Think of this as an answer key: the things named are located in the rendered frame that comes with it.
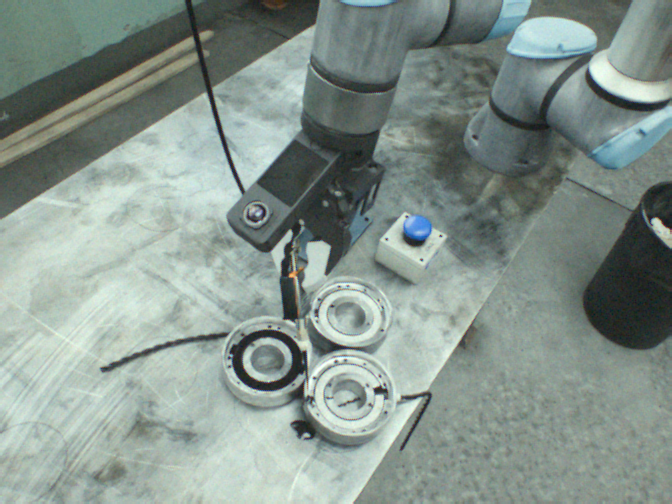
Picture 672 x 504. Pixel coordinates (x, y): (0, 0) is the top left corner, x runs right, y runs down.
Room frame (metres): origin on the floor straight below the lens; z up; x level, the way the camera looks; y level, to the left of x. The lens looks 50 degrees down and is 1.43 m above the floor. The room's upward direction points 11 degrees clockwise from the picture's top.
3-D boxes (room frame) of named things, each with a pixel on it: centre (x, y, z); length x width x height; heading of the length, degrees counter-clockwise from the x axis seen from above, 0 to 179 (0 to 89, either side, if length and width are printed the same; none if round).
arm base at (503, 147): (0.84, -0.26, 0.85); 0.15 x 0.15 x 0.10
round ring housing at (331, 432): (0.30, -0.05, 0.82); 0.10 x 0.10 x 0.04
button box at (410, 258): (0.55, -0.11, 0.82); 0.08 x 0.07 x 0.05; 154
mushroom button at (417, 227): (0.55, -0.10, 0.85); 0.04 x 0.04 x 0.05
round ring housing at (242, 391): (0.33, 0.05, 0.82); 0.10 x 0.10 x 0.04
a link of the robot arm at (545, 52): (0.84, -0.27, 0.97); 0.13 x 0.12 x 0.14; 42
